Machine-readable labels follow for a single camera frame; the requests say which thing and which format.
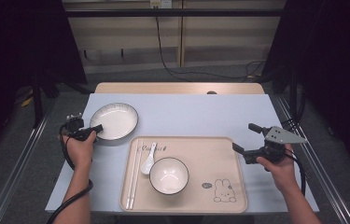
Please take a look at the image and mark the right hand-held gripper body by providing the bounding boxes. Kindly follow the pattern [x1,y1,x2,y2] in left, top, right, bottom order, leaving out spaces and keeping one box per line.
[243,125,308,165]

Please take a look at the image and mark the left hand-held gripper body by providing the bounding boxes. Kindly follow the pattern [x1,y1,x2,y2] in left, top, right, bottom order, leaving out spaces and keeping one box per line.
[60,113,97,143]

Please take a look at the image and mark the white plate with dark rim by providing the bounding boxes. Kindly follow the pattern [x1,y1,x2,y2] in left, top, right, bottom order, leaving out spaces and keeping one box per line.
[89,102,140,142]

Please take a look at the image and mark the beige tray with rabbit print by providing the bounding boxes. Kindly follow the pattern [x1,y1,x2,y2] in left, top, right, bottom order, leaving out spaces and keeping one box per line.
[119,135,248,214]

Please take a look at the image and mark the white ceramic spoon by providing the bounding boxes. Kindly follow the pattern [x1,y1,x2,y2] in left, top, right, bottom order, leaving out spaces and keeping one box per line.
[140,142,158,175]

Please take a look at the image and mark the white bowl with dark rim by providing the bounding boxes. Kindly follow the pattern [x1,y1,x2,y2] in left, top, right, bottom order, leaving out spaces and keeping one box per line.
[148,157,190,196]

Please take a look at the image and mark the person's left hand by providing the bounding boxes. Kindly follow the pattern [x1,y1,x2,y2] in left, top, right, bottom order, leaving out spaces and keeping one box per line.
[62,130,98,171]

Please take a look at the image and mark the person's right hand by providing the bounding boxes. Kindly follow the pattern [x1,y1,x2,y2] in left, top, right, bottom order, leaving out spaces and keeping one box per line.
[256,146,298,192]

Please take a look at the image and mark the black metal stand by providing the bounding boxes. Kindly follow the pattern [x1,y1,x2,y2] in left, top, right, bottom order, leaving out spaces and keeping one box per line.
[288,66,300,125]
[32,73,45,129]

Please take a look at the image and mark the yellow floor tape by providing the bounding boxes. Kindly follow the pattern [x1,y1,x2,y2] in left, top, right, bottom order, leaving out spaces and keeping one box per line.
[20,89,35,108]

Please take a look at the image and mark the pale blue table board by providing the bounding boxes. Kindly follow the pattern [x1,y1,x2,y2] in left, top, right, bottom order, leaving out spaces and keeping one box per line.
[45,92,320,215]

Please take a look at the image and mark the wooden table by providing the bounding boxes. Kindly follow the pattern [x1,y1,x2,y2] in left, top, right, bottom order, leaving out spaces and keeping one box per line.
[93,81,266,95]

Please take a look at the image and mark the black curtain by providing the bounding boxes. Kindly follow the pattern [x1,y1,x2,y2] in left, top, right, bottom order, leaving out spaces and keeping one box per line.
[261,0,350,178]
[0,0,89,162]

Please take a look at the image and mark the right hand-held gripper black cable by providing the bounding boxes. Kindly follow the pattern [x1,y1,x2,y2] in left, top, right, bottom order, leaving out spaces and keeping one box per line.
[284,148,307,197]

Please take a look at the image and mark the hand-held gripper black cable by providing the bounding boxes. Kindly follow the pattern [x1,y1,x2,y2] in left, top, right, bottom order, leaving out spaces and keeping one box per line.
[284,148,307,197]
[46,123,94,224]

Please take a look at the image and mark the metal floor rail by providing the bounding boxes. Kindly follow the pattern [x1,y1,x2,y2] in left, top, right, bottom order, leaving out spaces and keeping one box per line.
[274,94,350,224]
[0,99,57,224]

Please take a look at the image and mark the left hand-held gripper black cable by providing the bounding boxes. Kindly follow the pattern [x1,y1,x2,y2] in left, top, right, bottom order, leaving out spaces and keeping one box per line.
[46,123,94,224]

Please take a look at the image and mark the black floor cable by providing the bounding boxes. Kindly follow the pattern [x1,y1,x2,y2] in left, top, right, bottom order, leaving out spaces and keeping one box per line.
[155,15,267,82]

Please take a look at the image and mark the wooden vertical post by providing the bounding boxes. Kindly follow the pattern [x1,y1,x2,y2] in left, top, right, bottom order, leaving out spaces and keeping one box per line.
[177,0,186,68]

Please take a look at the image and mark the white wall socket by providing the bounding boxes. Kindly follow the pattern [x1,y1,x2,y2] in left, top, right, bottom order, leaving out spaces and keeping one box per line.
[149,0,173,9]

